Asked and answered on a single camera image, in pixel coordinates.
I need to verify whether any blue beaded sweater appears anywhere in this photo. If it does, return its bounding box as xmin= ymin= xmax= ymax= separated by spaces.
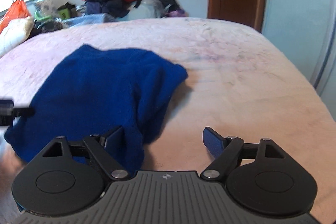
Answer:
xmin=5 ymin=45 xmax=188 ymax=173

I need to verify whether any pink bed blanket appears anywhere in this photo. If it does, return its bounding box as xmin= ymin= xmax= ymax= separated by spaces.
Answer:
xmin=1 ymin=18 xmax=335 ymax=223

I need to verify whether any light blue quilted blanket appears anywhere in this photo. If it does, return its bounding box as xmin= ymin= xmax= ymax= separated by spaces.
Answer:
xmin=62 ymin=14 xmax=116 ymax=28

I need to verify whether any dark patterned clothes heap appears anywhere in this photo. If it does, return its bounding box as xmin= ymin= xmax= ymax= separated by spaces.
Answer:
xmin=29 ymin=0 xmax=77 ymax=39

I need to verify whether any orange plastic bag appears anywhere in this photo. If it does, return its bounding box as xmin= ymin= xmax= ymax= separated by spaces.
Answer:
xmin=0 ymin=0 xmax=31 ymax=33

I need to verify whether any light blue wardrobe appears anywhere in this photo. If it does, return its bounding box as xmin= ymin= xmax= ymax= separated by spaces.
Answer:
xmin=262 ymin=0 xmax=335 ymax=117

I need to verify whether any white puffer jacket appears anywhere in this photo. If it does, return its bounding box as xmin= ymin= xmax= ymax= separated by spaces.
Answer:
xmin=0 ymin=16 xmax=34 ymax=57

